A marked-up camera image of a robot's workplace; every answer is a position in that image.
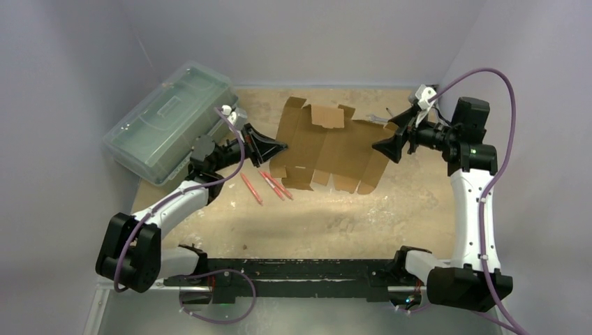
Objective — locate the silver wrench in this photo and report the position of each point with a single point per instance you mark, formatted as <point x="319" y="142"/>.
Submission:
<point x="376" y="119"/>

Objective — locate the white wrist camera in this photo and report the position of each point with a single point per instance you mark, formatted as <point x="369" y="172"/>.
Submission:
<point x="235" y="115"/>
<point x="421" y="98"/>

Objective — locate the clear plastic storage box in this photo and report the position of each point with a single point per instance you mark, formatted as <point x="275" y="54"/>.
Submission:
<point x="154" y="139"/>

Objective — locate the pink pen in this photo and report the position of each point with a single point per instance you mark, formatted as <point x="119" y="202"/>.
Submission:
<point x="251" y="188"/>

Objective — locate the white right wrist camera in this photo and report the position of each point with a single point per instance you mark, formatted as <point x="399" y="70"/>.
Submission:
<point x="421" y="98"/>

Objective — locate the aluminium frame rail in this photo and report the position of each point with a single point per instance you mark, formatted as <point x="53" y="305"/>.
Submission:
<point x="156" y="311"/>

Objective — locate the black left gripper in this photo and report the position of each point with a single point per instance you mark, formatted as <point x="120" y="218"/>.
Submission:
<point x="260" y="146"/>

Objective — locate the brown cardboard box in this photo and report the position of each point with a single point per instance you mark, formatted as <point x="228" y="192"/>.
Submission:
<point x="327" y="145"/>

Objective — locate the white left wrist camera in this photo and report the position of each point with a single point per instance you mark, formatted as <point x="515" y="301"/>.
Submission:
<point x="235" y="115"/>

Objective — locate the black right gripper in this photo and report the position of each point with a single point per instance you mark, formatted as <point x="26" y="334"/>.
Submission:
<point x="408" y="138"/>

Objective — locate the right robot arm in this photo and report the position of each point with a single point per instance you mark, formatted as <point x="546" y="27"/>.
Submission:
<point x="473" y="273"/>

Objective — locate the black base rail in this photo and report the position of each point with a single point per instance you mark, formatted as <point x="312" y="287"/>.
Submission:
<point x="227" y="279"/>

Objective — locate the red pen with label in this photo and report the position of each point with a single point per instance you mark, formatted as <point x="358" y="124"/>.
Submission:
<point x="272" y="185"/>

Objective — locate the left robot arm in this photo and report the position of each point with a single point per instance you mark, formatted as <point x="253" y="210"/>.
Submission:
<point x="131" y="254"/>

